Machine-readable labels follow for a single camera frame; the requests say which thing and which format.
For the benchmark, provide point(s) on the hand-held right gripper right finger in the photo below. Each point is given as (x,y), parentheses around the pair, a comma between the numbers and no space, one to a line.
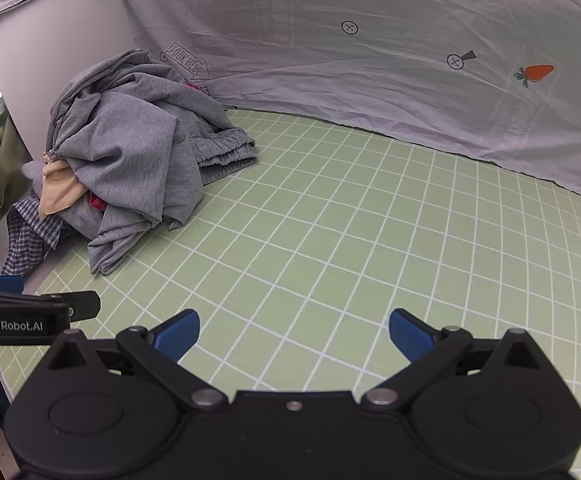
(408,337)

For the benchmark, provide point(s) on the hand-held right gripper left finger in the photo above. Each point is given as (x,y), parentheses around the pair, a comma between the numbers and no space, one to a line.
(180,332)

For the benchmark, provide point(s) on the light grey knit garment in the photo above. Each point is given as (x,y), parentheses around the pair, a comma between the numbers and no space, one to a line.
(130,160)

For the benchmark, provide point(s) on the blue checked shirt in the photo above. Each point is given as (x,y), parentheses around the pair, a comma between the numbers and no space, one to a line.
(30,240)

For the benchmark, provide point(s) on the red checked cloth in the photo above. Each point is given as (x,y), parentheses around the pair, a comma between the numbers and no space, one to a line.
(98,203)

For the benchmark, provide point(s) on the beige cloth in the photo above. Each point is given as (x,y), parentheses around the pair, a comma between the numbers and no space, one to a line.
(58,187)

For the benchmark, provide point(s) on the green grid mat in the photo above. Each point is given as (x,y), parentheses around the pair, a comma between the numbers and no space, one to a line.
(345,235)

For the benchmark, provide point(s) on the dark grey waistband garment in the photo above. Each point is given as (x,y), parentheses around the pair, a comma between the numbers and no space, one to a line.
(223,155)

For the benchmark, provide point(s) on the grey carrot print sheet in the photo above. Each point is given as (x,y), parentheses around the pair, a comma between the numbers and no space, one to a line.
(370,85)

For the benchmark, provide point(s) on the white furniture panel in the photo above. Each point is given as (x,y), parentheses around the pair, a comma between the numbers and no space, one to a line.
(70,35)

